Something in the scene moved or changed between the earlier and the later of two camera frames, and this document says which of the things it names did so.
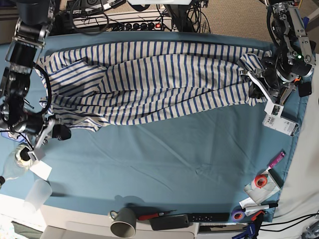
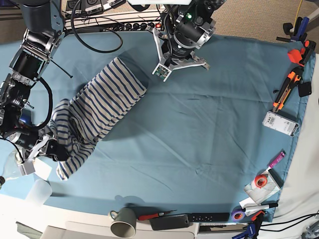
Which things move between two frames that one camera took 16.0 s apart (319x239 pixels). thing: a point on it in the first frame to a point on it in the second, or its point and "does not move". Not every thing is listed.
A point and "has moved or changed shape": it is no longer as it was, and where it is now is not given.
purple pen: [279, 157] does not move
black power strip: [137, 26] does not move
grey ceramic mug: [123, 222] does not move
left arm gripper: [43, 128] to [36, 144]
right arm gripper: [266, 81] to [174, 54]
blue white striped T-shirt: [103, 86] has moved or changed shape
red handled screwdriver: [153, 215] does not move
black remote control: [209, 217] does not move
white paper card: [41, 169] does not move
